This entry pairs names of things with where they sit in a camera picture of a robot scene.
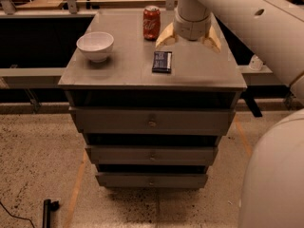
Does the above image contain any top grey drawer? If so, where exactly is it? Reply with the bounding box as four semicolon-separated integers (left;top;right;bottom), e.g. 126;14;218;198
69;107;235;136

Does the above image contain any grey drawer cabinet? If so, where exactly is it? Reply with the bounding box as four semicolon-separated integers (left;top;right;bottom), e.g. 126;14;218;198
59;9;246;175

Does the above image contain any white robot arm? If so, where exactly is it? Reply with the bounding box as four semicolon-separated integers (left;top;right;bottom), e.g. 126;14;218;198
157;0;304;228

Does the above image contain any grey metal rail frame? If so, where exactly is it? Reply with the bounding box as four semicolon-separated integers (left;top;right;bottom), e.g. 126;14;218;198
0;0;304;119

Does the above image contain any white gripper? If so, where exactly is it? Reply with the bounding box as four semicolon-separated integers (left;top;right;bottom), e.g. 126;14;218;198
155;11;221;53

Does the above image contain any small clear bottle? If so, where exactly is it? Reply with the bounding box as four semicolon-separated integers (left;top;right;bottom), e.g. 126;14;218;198
249;55;263;71

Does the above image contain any black floor cable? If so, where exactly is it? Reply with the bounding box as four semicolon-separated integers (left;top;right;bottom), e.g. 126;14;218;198
0;200;36;228

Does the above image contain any dark blue rxbar wrapper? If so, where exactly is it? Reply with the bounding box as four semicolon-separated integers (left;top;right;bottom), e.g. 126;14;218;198
152;51;172;73

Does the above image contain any white ceramic bowl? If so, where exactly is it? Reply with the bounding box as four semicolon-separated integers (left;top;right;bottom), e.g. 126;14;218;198
76;31;114;63

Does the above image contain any middle grey drawer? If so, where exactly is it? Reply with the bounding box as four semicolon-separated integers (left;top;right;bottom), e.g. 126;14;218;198
85;145;218;166

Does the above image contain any bottom grey drawer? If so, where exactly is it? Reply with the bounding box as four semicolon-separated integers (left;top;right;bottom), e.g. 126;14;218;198
96;172;207;189

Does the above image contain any grey drawer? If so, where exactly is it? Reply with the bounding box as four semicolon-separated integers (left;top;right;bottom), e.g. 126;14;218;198
69;107;235;136
96;172;207;189
85;145;218;166

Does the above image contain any black tool on floor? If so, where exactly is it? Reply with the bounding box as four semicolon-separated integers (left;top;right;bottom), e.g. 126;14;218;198
42;199;60;228

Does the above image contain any red cola can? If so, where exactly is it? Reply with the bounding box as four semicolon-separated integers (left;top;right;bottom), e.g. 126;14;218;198
142;6;161;40

